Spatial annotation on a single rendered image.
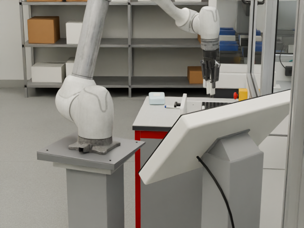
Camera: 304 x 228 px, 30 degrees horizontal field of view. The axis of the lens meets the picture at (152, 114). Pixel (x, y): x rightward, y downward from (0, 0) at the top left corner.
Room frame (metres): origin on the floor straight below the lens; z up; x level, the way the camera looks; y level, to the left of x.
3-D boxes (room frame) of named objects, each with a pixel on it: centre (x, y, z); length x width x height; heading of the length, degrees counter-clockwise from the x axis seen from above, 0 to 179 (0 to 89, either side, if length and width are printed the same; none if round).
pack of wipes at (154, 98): (3.32, -0.03, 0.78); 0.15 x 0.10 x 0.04; 1
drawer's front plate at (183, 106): (2.71, -0.16, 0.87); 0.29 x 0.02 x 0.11; 174
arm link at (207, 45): (2.84, -0.29, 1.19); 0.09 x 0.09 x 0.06
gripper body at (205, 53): (2.85, -0.29, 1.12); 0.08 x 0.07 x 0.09; 38
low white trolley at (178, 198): (3.12, -0.22, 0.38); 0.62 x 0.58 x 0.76; 174
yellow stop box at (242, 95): (3.01, -0.49, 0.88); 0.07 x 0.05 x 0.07; 174
